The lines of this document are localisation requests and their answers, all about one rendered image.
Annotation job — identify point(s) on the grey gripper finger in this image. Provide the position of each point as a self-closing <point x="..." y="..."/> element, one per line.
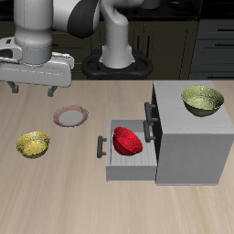
<point x="51" y="90"/>
<point x="13" y="87"/>

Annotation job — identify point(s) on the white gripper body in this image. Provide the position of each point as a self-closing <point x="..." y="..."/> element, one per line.
<point x="36" y="73"/>

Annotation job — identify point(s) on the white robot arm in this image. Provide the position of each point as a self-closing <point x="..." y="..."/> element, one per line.
<point x="117" y="36"/>

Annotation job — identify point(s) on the white plate with pink rim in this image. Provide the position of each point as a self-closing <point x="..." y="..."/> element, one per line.
<point x="70" y="116"/>

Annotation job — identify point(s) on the yellow bowl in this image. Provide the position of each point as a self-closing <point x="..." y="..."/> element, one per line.
<point x="32" y="144"/>

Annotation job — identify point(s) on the red bowl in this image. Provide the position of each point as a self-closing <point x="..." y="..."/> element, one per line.
<point x="127" y="142"/>

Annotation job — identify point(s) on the green bowl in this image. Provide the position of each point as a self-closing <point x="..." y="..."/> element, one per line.
<point x="202" y="100"/>

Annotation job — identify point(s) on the grey cabinet drawer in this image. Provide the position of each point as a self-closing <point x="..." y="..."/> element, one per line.
<point x="131" y="170"/>

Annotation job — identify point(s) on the dark kitchen cupboards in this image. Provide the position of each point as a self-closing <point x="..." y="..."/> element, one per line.
<point x="170" y="45"/>

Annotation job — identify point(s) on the grey cabinet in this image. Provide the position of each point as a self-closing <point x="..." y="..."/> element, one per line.
<point x="189" y="152"/>

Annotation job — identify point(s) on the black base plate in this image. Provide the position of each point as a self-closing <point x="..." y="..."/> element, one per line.
<point x="143" y="67"/>

